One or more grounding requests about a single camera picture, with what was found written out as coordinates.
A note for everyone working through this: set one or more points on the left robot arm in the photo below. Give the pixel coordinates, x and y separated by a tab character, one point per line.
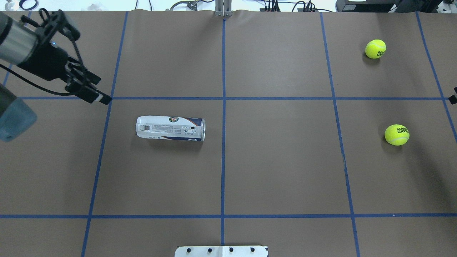
8	50

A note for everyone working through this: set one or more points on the yellow tennis ball with lettering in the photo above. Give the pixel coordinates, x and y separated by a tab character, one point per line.
396	134

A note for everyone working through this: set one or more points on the white tennis ball can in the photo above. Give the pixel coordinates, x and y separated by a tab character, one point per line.
171	128

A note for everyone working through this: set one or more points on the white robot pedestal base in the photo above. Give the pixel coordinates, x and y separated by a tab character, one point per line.
222	251

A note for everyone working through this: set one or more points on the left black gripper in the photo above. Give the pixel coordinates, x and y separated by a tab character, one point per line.
45	63

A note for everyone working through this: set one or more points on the black monitor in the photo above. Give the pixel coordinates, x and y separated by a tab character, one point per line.
385	6

